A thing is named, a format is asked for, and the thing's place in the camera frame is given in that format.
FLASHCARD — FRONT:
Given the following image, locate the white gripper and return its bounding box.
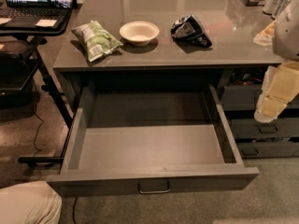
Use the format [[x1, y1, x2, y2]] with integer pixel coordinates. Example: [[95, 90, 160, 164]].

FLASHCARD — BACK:
[[254, 61, 299, 123]]

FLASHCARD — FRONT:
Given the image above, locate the grey top drawer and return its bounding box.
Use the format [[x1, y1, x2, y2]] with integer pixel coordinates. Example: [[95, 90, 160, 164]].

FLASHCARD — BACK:
[[47, 85, 259, 196]]

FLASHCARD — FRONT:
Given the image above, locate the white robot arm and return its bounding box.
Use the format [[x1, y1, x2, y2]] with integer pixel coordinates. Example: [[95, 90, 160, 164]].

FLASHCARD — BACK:
[[254, 0, 299, 123]]

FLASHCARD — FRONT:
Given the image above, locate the right top drawer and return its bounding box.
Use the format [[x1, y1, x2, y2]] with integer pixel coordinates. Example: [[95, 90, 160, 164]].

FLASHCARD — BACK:
[[220, 83, 299, 112]]

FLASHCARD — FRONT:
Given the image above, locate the right middle drawer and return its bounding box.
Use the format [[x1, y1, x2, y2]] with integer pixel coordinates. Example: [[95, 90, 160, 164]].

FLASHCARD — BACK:
[[231, 119, 299, 139]]

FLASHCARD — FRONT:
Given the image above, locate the right bottom drawer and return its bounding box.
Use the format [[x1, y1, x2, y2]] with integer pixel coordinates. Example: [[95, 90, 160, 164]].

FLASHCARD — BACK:
[[237, 142, 299, 159]]

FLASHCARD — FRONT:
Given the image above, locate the white can middle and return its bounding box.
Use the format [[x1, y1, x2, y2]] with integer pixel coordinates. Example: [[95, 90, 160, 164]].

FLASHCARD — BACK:
[[271, 0, 298, 21]]

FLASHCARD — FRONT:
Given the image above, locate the black crumpled snack bag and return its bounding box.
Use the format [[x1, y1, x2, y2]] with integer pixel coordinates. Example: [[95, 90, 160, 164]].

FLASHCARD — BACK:
[[170, 14, 212, 48]]

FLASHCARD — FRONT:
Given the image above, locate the white paper bowl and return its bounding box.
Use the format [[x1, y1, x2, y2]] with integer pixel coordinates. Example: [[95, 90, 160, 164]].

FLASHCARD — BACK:
[[120, 21, 160, 46]]

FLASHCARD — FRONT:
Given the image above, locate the green chip bag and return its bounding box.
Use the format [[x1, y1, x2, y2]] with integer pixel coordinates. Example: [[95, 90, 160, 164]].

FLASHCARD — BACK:
[[71, 21, 122, 62]]

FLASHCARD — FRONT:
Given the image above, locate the smartphone on stand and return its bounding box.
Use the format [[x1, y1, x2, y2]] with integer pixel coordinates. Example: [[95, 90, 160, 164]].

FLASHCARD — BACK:
[[48, 0, 78, 9]]

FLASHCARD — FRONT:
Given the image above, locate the yellow sticky note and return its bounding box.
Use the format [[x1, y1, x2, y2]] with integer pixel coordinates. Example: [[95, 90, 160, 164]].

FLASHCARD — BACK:
[[36, 20, 57, 27]]

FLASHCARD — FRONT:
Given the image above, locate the black laptop stand cart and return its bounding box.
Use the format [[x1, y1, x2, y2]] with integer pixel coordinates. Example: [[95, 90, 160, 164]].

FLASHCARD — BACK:
[[0, 7, 76, 167]]

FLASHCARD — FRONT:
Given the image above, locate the open laptop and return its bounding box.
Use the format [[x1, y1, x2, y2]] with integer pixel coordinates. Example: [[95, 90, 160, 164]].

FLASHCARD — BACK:
[[0, 0, 71, 30]]

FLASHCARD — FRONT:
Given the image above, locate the black power cable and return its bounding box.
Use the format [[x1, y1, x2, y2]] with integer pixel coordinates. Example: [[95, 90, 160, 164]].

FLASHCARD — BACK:
[[31, 77, 46, 157]]

